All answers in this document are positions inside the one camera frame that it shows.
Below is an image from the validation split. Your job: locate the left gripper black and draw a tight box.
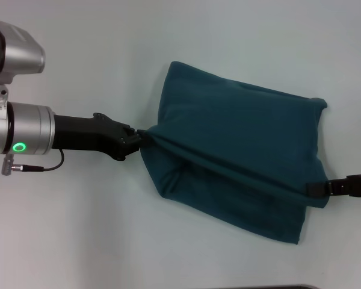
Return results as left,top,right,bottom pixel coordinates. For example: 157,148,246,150
52,112,147,163

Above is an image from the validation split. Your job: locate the left gripper cable with plug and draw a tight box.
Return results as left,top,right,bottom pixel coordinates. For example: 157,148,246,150
0,149,64,176

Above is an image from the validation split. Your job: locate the teal T-shirt with FREE print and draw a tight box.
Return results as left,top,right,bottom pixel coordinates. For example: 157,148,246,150
139,61,329,246

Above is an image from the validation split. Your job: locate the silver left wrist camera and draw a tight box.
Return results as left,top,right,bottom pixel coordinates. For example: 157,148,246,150
0,19,46,87

